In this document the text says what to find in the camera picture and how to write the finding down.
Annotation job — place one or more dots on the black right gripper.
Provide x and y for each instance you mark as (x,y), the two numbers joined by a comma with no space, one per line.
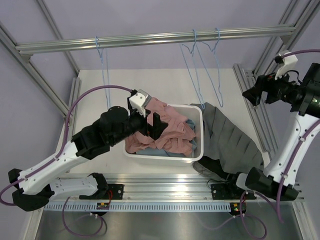
(254,94)

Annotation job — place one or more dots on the blue denim skirt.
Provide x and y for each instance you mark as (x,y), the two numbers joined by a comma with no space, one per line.
(177,140)

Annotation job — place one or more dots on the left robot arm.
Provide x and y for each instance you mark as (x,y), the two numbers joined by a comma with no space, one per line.
(111,128)

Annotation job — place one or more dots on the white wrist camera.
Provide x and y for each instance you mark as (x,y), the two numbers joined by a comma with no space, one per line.
(138,101)
(286,61)

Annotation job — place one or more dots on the white slotted cable duct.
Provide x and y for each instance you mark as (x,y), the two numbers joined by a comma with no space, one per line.
(77,206)

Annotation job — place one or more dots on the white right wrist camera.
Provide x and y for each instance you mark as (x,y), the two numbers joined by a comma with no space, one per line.
(286,61)

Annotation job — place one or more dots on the grey pleated skirt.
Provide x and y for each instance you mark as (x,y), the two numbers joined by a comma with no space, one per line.
(227,150)

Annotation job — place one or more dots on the white plastic basket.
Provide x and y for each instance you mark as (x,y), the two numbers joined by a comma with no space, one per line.
(193,113)

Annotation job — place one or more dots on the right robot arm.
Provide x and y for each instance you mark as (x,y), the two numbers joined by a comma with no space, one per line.
(278,178)

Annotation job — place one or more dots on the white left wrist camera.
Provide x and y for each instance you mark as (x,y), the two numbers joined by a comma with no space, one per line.
(138,101)

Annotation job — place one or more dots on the aluminium hanging rail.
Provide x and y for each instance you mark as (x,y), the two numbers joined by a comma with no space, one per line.
(31,48)

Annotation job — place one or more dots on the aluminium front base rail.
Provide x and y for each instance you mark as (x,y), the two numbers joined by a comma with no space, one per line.
(151,187)

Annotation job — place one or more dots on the pink ruffled skirt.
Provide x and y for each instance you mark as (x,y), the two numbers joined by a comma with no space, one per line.
(166,112)

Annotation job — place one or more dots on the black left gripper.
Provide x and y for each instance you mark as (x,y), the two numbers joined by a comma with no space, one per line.
(154,131)

